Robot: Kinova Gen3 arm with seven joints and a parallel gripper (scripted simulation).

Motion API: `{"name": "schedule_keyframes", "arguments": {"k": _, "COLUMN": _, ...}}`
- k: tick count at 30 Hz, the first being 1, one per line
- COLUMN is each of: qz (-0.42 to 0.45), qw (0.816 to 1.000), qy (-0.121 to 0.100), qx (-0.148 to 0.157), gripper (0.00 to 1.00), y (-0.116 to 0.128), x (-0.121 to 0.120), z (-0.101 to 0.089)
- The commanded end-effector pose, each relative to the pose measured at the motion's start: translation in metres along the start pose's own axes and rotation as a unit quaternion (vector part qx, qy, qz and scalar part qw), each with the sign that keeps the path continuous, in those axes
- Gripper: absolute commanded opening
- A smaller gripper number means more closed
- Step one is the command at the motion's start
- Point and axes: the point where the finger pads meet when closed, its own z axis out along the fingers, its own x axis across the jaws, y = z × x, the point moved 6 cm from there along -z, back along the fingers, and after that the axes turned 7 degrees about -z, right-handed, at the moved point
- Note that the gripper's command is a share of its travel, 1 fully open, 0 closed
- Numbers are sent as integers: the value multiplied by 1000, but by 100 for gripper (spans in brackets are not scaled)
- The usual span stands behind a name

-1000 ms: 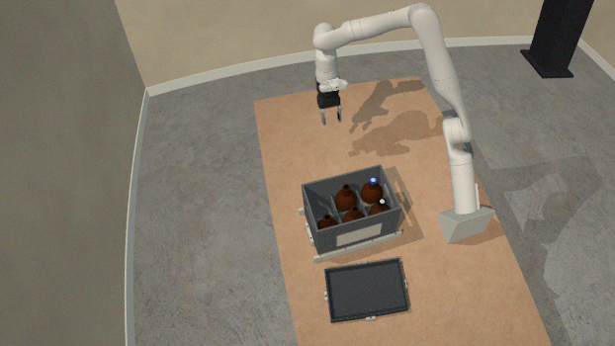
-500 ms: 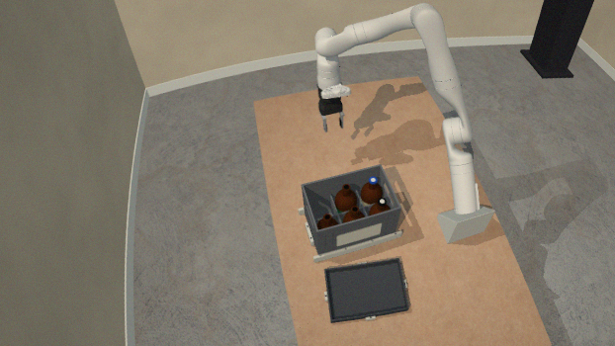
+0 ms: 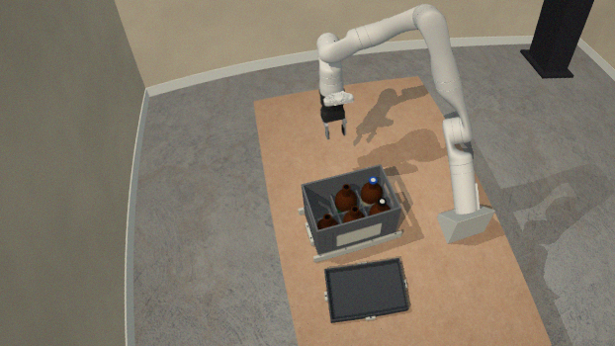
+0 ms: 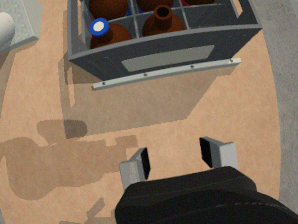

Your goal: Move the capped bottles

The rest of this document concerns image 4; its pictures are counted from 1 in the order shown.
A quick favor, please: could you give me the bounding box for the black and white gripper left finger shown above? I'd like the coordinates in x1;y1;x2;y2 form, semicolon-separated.
118;147;151;192

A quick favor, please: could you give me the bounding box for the brown bottle with blue cap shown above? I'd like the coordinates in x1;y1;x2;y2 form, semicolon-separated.
89;18;132;49

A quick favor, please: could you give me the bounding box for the grey bottle crate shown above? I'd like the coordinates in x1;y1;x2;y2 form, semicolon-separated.
67;0;263;81

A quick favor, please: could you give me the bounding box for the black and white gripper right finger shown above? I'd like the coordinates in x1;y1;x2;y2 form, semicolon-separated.
199;136;238;170

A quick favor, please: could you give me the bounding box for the light grey flat bar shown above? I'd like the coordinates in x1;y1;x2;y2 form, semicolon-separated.
93;58;241;90

